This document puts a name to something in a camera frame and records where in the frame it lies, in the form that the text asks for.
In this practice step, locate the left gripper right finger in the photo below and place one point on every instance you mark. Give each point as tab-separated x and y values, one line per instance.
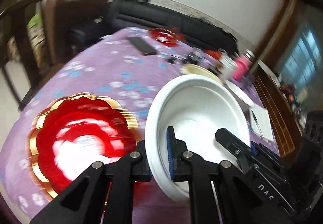
218	192

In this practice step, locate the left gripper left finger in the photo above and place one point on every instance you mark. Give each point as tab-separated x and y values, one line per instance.
103	193

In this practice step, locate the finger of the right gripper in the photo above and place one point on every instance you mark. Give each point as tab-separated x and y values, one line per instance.
236	147
268	157

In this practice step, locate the large white foam bowl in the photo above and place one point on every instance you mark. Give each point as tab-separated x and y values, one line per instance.
241	97

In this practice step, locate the white shallow foam bowl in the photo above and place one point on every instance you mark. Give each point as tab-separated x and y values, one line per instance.
196	107

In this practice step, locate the cream plastic bowl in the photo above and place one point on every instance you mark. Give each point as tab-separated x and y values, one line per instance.
187	69

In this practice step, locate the lined paper notepad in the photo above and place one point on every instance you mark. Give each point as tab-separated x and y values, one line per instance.
262	116

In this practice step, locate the black pen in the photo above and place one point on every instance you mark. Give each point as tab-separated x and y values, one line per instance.
257	125

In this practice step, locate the wooden sideboard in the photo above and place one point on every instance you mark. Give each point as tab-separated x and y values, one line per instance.
286	129

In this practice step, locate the pink water bottle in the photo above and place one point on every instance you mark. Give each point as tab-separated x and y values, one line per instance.
243	63

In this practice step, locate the white plastic jar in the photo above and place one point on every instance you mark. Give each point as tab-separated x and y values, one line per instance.
226	67

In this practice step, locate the black leather sofa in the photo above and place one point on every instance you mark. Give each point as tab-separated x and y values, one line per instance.
120	14

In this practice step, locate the small red dish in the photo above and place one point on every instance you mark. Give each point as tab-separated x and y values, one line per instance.
167	37

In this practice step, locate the purple floral tablecloth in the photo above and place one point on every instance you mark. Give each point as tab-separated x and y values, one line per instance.
112	67

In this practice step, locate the black smartphone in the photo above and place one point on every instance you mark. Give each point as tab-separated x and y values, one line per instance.
143	47

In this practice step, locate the dark wooden chair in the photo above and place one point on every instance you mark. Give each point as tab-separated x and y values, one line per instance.
18	30

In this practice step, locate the brown armchair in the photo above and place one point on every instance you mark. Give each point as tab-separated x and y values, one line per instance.
60	15

